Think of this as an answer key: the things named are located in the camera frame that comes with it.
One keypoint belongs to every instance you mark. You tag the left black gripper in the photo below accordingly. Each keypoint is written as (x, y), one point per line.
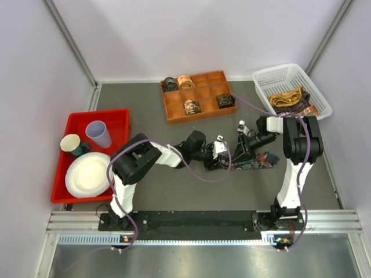
(213, 164)

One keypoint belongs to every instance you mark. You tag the red plastic bin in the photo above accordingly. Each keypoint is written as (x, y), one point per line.
(118, 125)

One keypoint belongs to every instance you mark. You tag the lilac plastic cup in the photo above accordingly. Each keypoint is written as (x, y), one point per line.
(97, 131)

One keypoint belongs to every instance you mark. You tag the aluminium frame rail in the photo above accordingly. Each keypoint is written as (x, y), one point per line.
(332, 245)

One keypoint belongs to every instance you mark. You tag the orange compartment tray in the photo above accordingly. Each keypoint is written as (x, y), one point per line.
(208, 85)

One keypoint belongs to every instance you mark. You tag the cream paper cup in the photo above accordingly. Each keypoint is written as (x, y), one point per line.
(70, 142)

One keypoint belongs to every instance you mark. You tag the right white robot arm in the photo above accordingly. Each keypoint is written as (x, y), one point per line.
(302, 146)

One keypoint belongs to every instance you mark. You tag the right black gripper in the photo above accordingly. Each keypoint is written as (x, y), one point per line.
(240, 153)

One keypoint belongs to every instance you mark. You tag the dark floral necktie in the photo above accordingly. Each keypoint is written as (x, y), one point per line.
(265, 160)

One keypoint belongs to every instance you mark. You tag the white plastic basket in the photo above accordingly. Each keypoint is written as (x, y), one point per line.
(284, 78)

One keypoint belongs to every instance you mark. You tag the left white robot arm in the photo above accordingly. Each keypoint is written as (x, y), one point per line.
(133, 161)

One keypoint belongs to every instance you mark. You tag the dark maroon folded tie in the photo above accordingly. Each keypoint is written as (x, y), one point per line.
(297, 108)

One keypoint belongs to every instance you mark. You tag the cream floral folded tie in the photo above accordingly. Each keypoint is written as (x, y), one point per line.
(310, 111)

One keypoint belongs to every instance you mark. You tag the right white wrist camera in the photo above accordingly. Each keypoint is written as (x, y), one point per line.
(242, 128)

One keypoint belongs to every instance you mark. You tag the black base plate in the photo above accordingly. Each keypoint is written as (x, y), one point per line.
(208, 225)

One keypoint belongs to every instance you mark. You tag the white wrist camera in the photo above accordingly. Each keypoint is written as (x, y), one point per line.
(242, 128)
(218, 147)

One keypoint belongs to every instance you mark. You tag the dark brown rolled tie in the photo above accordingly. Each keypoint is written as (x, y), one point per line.
(225, 100)

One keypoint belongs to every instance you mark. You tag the gold folded tie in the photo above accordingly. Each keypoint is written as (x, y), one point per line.
(286, 99)

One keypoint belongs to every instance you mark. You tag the slotted cable duct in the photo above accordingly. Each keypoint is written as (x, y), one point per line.
(116, 239)

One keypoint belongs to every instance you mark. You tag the white paper plate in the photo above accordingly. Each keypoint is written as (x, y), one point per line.
(87, 175)

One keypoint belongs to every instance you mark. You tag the floral black rolled tie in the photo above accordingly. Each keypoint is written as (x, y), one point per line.
(192, 107)

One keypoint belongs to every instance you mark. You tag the peach rolled tie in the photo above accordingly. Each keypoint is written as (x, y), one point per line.
(185, 82)

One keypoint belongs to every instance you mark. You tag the dark green mug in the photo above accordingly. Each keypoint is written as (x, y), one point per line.
(79, 149)

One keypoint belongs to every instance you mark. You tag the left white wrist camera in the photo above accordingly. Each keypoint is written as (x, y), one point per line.
(218, 147)

